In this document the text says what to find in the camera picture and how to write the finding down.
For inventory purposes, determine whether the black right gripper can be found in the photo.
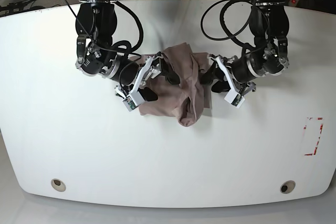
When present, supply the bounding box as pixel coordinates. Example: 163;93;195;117
76;35;180;102

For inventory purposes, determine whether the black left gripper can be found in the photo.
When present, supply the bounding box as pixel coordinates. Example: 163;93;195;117
201;36;289;93

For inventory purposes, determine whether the mauve T-shirt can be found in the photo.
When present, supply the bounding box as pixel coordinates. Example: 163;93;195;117
139;42;211;127

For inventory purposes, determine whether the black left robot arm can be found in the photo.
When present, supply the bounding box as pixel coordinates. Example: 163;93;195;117
217;0;289;92

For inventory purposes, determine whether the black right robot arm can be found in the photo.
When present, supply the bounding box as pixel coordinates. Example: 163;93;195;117
75;0;180;107

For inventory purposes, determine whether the red tape rectangle marking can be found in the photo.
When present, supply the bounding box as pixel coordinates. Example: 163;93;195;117
301;117;324;156

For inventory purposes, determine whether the right table grommet hole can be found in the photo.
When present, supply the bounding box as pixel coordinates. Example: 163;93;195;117
280;180;296;194

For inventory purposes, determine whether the table grommet hole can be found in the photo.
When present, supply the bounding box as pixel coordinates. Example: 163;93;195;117
280;180;296;194
51;179;66;192

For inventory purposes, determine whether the left table grommet hole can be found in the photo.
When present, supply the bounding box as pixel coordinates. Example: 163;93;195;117
51;179;66;192

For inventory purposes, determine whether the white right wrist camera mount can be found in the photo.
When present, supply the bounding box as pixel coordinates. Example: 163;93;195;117
114;52;163;111

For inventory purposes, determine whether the black cable loop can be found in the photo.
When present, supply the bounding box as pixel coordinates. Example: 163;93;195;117
201;0;263;51

